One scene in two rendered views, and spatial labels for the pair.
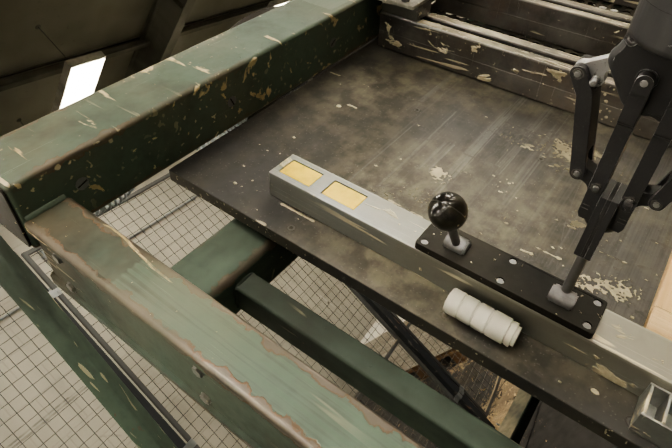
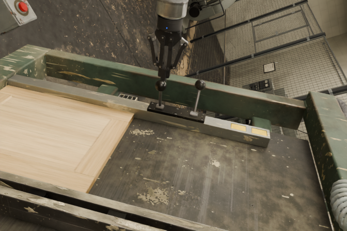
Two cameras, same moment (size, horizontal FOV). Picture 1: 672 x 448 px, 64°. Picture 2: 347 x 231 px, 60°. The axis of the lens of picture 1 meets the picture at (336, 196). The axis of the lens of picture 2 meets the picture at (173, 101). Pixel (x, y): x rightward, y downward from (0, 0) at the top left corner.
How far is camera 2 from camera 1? 1.30 m
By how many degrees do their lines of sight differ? 103
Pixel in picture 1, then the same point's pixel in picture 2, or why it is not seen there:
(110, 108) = (330, 114)
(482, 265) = (184, 111)
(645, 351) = (136, 103)
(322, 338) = not seen: hidden behind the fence
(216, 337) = (233, 89)
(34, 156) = (318, 97)
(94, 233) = (285, 101)
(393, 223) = (216, 121)
